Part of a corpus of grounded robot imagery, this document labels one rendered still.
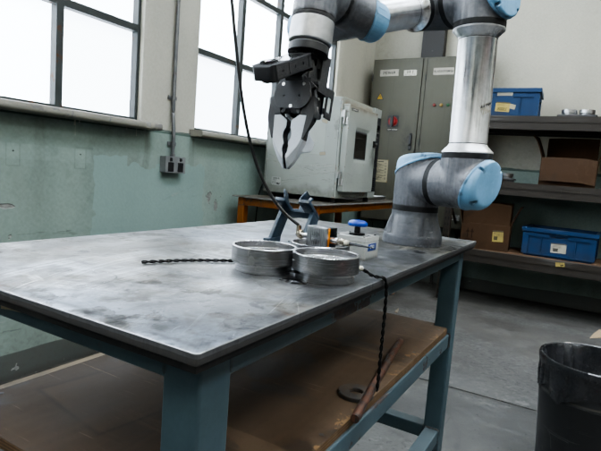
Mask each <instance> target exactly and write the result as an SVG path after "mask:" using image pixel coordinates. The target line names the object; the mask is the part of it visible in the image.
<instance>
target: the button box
mask: <svg viewBox="0 0 601 451"><path fill-rule="evenodd" d="M337 237H338V238H342V239H345V240H347V241H350V242H352V243H357V244H361V245H365V246H368V247H371V248H373V249H370V248H363V247H356V246H350V251H351V252H355V253H357V254H359V255H360V260H363V261H364V260H370V259H373V258H376V257H377V251H378V241H379V235H376V234H365V233H354V232H351V231H349V232H343V233H337Z"/></svg>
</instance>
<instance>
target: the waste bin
mask: <svg viewBox="0 0 601 451"><path fill-rule="evenodd" d="M535 451H601V347H599V346H594V345H586V344H580V343H571V342H552V343H547V344H544V345H541V347H540V348H539V362H538V416H537V431H536V445H535Z"/></svg>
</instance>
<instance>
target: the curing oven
mask: <svg viewBox="0 0 601 451"><path fill-rule="evenodd" d="M381 116H382V110H379V109H377V108H373V107H371V106H367V105H364V104H361V103H360V102H357V101H355V100H352V99H350V98H345V97H334V102H333V107H332V114H331V119H330V121H327V120H326V119H325V118H323V115H321V119H320V120H316V122H315V124H314V125H313V127H312V128H311V129H310V136H311V138H312V140H313V141H314V148H313V150H312V151H311V152H310V153H301V154H300V156H299V158H298V159H297V161H296V162H295V163H294V165H293V166H292V167H291V168H290V169H283V168H282V167H281V165H280V163H279V160H278V158H277V156H276V153H275V148H274V145H273V141H272V138H271V135H270V131H269V125H267V150H266V163H265V176H264V179H265V181H266V183H267V186H268V188H269V190H270V191H271V193H272V194H273V196H275V193H276V192H282V193H284V189H286V191H287V192H288V193H291V194H299V195H302V194H303V193H304V192H305V191H307V192H308V194H309V196H317V197H326V198H330V201H329V202H330V203H335V199H338V198H363V199H362V201H366V202H368V198H374V193H375V184H376V174H377V156H378V146H379V136H380V127H381Z"/></svg>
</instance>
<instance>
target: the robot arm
mask: <svg viewBox="0 0 601 451"><path fill-rule="evenodd" d="M520 6H521V0H294V3H293V9H292V15H291V16H290V18H289V20H288V22H287V33H288V36H289V38H288V41H289V45H288V50H287V52H288V54H286V55H281V56H278V57H276V58H273V59H266V60H262V61H259V63H258V64H253V65H252V68H253V74H254V81H262V83H275V82H278V81H280V82H279V83H277V84H276V85H275V87H276V90H275V94H274V96H273V97H271V103H270V107H269V109H268V116H267V120H268V125H269V131H270V135H271V138H272V141H273V145H274V148H275V153H276V156H277V158H278V160H279V163H280V165H281V167H282V168H283V169H290V168H291V167H292V166H293V165H294V163H295V162H296V161H297V159H298V158H299V156H300V154H301V153H310V152H311V151H312V150H313V148H314V141H313V140H312V138H311V136H310V129H311V128H312V127H313V125H314V124H315V122H316V120H320V119H321V115H323V118H325V119H326V120H327V121H330V119H331V114H332V107H333V102H334V92H333V91H332V90H331V89H329V88H328V87H327V83H328V76H329V71H330V64H331V59H330V58H329V57H328V56H329V49H330V48H331V47H332V43H333V42H337V41H342V40H347V39H352V38H358V39H359V40H360V41H365V42H368V43H373V42H376V41H378V40H379V39H381V38H382V37H383V36H384V34H385V33H387V32H393V31H398V30H407V31H409V32H419V31H429V30H453V34H454V35H455V36H456V38H457V39H459V42H458V51H457V61H456V71H455V81H454V91H453V110H452V120H451V130H450V140H449V144H448V146H447V147H445V148H444V149H443V150H442V154H439V153H413V154H407V155H403V156H401V157H399V159H398V161H397V166H396V170H395V181H394V199H393V208H392V214H391V216H390V217H389V220H388V222H387V224H386V227H385V230H384V232H383V241H384V242H386V243H392V244H397V245H402V246H410V247H420V248H438V247H441V246H442V235H441V231H440V226H439V223H438V218H437V213H438V206H440V207H448V208H460V209H462V210H481V209H484V208H487V207H488V206H489V205H491V203H492V202H493V201H494V200H495V198H496V196H497V194H498V192H499V191H500V188H501V184H502V172H501V171H500V170H501V167H500V166H499V164H498V163H496V162H495V161H494V160H493V156H494V153H493V152H492V150H491V149H490V148H489V147H488V145H487V141H488V132H489V123H490V114H491V105H492V96H493V87H494V78H495V61H496V52H497V43H498V39H499V38H500V37H501V36H502V35H503V34H504V33H505V32H506V26H507V20H510V19H511V18H512V17H514V16H515V15H516V14H517V12H518V11H519V9H520ZM324 98H326V102H325V108H323V104H324ZM328 98H330V99H331V103H330V109H329V113H327V112H326V107H327V101H328ZM285 115H286V116H285ZM291 119H292V120H291Z"/></svg>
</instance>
